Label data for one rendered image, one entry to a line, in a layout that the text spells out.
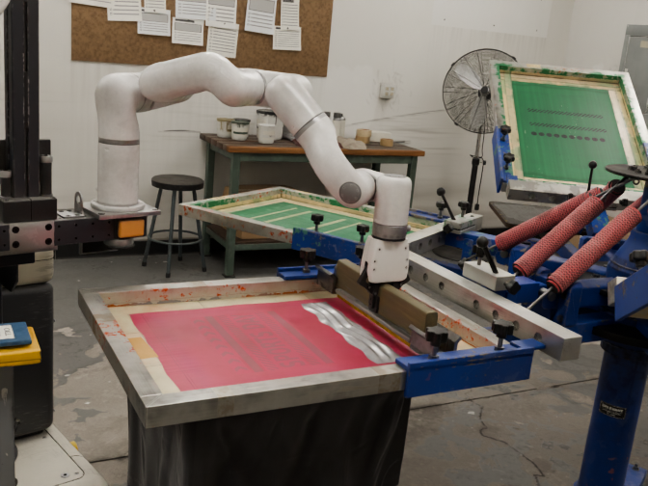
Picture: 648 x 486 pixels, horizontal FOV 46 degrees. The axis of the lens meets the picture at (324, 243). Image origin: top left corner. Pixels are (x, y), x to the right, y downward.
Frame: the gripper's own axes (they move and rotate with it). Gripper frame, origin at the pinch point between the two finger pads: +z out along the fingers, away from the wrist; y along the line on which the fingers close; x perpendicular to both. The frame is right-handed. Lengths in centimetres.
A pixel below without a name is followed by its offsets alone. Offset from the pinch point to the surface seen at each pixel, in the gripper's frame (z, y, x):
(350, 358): 6.0, 14.8, 13.6
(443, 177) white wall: 45, -298, -381
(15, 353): 6, 76, -6
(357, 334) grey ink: 5.2, 7.9, 4.1
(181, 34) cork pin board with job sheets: -54, -67, -378
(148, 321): 6, 48, -15
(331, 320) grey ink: 5.6, 9.3, -5.5
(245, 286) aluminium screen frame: 3.2, 22.2, -25.7
